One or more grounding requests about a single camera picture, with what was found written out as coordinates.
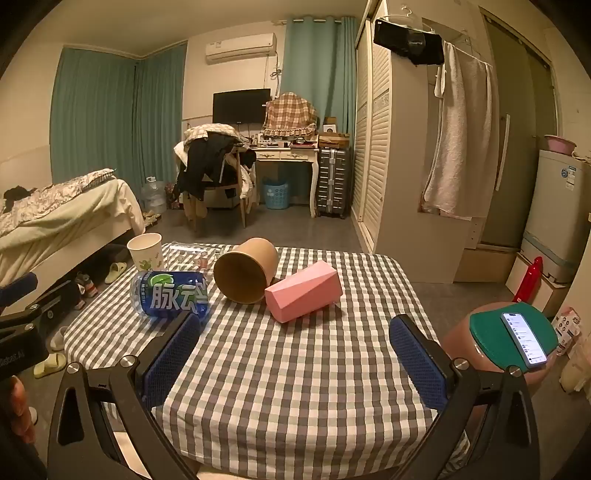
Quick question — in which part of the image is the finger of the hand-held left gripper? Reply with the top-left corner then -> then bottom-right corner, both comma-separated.
0,272 -> 39,306
0,282 -> 84,334

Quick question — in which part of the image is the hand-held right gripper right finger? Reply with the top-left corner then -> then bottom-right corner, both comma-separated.
389,314 -> 542,480

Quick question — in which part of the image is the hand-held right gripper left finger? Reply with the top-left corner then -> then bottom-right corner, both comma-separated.
46,313 -> 204,480

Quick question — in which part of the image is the pink faceted cup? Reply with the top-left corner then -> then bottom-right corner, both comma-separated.
264,261 -> 343,322

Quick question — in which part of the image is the white paper cup green print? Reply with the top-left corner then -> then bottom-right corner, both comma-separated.
127,233 -> 163,272

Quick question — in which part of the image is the brown paper cup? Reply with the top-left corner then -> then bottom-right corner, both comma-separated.
213,237 -> 279,304

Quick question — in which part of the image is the person's left hand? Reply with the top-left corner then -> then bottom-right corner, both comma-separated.
0,376 -> 38,445

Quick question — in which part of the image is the sneakers pair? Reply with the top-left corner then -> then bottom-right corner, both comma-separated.
74,272 -> 99,299

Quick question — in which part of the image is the blue drink bottle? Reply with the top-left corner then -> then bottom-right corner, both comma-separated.
130,270 -> 211,319

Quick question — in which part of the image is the brown stool green cushion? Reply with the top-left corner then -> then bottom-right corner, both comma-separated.
441,302 -> 560,408

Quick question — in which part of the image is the bed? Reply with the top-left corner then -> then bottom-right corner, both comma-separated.
0,168 -> 146,315

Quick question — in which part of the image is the dark cloth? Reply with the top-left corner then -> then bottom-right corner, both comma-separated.
4,185 -> 38,213

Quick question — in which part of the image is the floral blanket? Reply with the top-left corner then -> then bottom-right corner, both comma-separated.
0,168 -> 116,237

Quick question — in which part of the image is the clear plastic bag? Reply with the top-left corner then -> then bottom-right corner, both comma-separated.
168,241 -> 227,273

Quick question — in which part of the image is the smartphone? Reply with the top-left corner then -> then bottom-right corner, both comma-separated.
501,312 -> 548,369

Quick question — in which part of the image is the grey checkered tablecloth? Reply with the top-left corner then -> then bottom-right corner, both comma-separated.
62,244 -> 472,480

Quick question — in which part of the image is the red fire extinguisher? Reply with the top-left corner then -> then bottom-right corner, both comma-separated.
512,257 -> 544,304

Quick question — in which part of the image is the printed cardboard box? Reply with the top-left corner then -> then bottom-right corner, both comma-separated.
551,308 -> 583,356

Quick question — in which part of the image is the clear water jug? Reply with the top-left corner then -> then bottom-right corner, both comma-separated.
140,176 -> 166,214

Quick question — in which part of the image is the wooden chair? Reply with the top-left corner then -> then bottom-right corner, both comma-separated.
175,138 -> 257,232

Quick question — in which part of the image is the teal window curtain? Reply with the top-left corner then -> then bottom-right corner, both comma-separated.
283,17 -> 358,136
136,44 -> 188,214
50,46 -> 139,188

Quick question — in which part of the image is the blue plastic basket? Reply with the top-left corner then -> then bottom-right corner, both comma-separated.
263,180 -> 290,210

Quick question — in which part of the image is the black jacket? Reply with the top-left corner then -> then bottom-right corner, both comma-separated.
177,131 -> 246,200

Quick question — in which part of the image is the grey suitcase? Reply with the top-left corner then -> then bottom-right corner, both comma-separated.
317,147 -> 350,219

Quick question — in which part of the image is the white louvred wardrobe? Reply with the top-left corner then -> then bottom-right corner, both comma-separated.
351,0 -> 482,283

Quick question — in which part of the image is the small white fridge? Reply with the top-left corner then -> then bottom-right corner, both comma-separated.
522,150 -> 591,283

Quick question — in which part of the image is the white hanging towel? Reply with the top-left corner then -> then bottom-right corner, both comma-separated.
421,41 -> 495,216

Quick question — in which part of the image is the white desk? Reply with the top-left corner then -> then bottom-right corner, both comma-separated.
252,146 -> 319,219

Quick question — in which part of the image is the green glass door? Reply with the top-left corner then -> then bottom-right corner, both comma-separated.
480,8 -> 560,250

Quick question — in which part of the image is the black television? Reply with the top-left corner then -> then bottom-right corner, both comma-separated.
213,89 -> 271,124

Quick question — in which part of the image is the pink plastic basin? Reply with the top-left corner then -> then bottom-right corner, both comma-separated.
544,135 -> 578,155

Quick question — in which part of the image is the plaid cloth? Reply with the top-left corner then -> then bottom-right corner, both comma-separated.
263,92 -> 319,137

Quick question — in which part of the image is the white air conditioner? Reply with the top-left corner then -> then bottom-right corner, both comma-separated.
204,33 -> 277,65

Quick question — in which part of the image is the black hanging garment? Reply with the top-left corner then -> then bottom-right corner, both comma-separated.
373,18 -> 445,66

